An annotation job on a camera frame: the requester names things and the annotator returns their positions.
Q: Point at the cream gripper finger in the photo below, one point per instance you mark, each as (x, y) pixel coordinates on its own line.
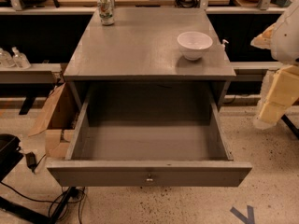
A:
(263, 40)
(279, 91)

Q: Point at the black stand base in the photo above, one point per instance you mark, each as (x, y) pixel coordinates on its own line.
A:
(34, 215)

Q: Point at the black power adapter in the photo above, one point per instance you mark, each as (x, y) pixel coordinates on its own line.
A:
(31, 160)

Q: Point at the black bin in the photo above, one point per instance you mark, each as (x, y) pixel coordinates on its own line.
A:
(9, 153)

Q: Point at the clear sanitizer bottle right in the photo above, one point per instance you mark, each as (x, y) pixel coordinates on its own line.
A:
(20, 59)

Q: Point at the clear sanitizer bottle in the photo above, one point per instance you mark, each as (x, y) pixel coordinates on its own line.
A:
(20, 59)
(5, 59)

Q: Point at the white pump bottle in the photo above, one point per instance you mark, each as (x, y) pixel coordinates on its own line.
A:
(225, 44)

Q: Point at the brown cardboard box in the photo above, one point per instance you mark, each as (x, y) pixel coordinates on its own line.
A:
(56, 120)

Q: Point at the white green soda can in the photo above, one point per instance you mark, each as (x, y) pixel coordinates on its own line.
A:
(105, 10)

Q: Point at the grey long bench shelf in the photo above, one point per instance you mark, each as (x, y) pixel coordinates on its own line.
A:
(38, 73)

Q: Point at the grey wooden drawer cabinet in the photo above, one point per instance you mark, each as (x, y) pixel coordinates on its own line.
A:
(142, 44)

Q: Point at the clear sanitizer bottle left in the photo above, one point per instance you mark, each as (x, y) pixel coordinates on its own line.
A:
(5, 59)

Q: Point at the black chair leg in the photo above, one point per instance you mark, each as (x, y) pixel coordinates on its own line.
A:
(291, 126)

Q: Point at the white ceramic bowl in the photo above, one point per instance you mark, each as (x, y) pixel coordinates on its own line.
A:
(194, 45)

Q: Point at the grey top drawer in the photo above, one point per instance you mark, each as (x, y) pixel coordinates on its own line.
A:
(149, 139)

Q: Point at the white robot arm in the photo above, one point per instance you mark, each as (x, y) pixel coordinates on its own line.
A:
(284, 44)

